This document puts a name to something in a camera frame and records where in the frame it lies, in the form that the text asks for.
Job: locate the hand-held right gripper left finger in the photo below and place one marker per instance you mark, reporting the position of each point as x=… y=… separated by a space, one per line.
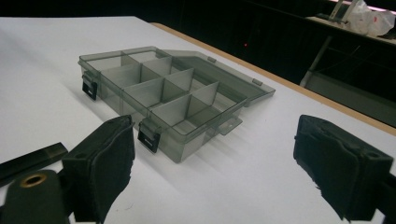
x=102 y=169

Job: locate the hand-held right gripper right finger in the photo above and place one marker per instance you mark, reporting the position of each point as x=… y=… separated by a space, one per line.
x=339 y=168

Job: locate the clear grey plastic organizer box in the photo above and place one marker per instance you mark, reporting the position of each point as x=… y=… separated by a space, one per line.
x=169 y=98

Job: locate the dark side table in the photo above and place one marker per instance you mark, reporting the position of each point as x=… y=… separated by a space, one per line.
x=351 y=68

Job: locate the white plastic bag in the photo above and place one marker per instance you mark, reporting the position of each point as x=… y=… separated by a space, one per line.
x=370 y=18

